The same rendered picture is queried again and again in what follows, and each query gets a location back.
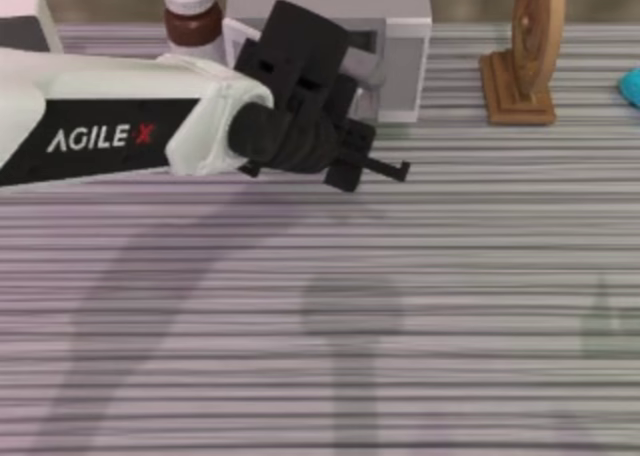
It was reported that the white microwave oven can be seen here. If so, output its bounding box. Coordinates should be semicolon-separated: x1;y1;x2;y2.
222;0;433;125

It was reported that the turquoise blue object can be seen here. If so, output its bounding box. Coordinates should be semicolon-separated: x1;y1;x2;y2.
614;66;640;109

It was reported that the wooden round ornament on stand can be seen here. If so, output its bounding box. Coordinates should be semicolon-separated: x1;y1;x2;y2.
478;0;569;127

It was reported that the white appliance with dark panel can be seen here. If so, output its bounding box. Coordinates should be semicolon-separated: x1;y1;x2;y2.
0;0;65;55

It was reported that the brown jar with white lid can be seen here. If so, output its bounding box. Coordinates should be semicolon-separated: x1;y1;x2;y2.
163;0;225;63

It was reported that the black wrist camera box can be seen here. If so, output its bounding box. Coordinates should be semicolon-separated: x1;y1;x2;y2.
233;0;354;116

